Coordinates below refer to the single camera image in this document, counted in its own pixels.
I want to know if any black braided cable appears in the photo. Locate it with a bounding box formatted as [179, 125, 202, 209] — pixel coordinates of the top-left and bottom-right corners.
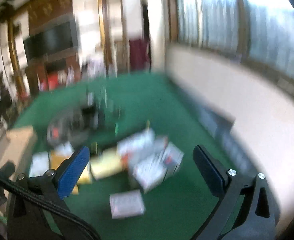
[0, 165, 102, 240]

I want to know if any white plastic container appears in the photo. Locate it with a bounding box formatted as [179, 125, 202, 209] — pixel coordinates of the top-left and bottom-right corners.
[29, 152, 50, 178]

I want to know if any maroon cloth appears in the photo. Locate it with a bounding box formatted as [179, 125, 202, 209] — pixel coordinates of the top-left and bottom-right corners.
[129, 39, 151, 72]

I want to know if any white sheer curtain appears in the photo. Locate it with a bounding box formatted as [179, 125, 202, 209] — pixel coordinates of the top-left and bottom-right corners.
[174, 0, 294, 80]

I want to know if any white door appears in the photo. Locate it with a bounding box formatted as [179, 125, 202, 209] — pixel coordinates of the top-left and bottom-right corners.
[147, 0, 168, 73]

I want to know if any black flat television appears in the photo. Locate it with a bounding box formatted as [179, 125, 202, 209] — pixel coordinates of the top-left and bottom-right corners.
[23, 21, 78, 60]

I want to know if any round grey table control panel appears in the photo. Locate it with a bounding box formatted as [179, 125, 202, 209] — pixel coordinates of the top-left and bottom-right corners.
[46, 105, 97, 147]

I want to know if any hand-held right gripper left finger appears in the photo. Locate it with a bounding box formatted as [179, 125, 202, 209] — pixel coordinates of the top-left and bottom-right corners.
[7, 146, 91, 240]

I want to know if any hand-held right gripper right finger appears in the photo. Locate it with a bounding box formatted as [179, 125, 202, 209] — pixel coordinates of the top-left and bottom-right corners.
[189, 144, 281, 240]

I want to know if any cardboard box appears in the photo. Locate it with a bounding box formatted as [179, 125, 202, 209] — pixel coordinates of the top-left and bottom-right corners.
[0, 126, 38, 180]

